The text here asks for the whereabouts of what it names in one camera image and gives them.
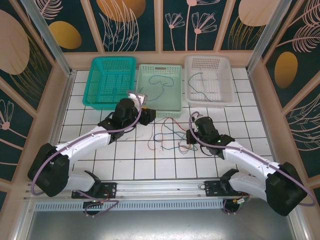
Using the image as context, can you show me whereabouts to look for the green cable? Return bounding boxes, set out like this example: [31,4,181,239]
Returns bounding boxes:
[162,119,199,152]
[188,71,213,103]

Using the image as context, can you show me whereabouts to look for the mint green plastic basket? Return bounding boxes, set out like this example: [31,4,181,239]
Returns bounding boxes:
[134,63,184,120]

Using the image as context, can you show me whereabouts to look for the teal plastic basket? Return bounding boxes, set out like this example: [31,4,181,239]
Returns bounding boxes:
[82,56,138,111]

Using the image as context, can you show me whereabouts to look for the white plastic basket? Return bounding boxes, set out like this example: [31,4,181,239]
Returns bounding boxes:
[184,54,236,109]

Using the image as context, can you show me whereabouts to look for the grey metal sheet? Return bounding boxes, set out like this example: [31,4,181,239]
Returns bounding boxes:
[14,208,307,240]

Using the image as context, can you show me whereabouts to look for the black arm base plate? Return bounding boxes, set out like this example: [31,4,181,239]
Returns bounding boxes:
[71,182,118,200]
[204,180,247,198]

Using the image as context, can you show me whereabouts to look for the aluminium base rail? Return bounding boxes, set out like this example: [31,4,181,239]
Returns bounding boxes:
[23,179,253,201]

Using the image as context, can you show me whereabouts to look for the slotted grey cable duct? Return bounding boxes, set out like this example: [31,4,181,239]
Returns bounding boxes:
[33,199,225,212]

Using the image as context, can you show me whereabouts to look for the wall panel flower outline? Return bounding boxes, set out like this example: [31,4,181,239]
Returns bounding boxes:
[159,0,225,53]

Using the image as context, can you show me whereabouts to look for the wall panel orange oval leaf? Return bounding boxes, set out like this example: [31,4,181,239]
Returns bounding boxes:
[29,0,105,53]

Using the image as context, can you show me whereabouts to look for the wall panel palm leaves circle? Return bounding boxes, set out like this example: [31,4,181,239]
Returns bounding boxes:
[261,0,320,110]

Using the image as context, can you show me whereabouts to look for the aluminium frame post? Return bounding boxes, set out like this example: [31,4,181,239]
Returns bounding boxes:
[19,0,76,76]
[246,0,294,73]

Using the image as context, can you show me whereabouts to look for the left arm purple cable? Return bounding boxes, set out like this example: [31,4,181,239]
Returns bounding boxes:
[29,96,120,218]

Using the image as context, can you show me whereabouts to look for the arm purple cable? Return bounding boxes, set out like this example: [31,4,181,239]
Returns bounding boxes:
[187,112,316,216]
[29,96,120,218]

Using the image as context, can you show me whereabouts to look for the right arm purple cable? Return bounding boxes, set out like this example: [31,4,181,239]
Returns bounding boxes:
[187,112,316,216]

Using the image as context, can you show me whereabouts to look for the wall panel pale circle grass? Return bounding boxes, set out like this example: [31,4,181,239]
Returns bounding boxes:
[0,0,56,113]
[219,0,270,52]

